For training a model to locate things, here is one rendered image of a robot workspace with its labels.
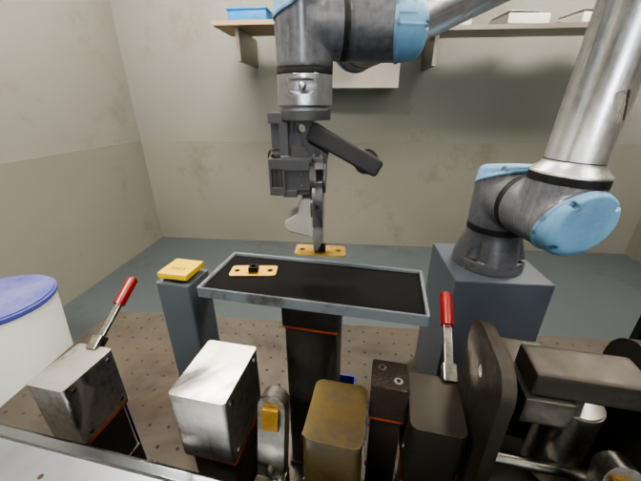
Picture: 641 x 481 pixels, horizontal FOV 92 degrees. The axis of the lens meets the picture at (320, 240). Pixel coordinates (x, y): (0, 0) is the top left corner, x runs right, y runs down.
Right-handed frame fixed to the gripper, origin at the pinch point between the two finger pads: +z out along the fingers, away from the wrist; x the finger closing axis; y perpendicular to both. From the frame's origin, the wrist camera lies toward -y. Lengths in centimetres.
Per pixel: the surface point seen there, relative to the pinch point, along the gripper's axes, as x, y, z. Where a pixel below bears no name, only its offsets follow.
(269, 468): 22.5, 5.6, 22.5
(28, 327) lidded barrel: -63, 141, 76
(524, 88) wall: -267, -168, -33
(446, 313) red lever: 6.1, -20.3, 9.5
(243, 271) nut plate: -1.4, 14.1, 7.1
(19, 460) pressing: 23, 40, 23
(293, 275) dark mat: -1.0, 5.0, 7.4
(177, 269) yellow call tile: -2.0, 26.6, 7.3
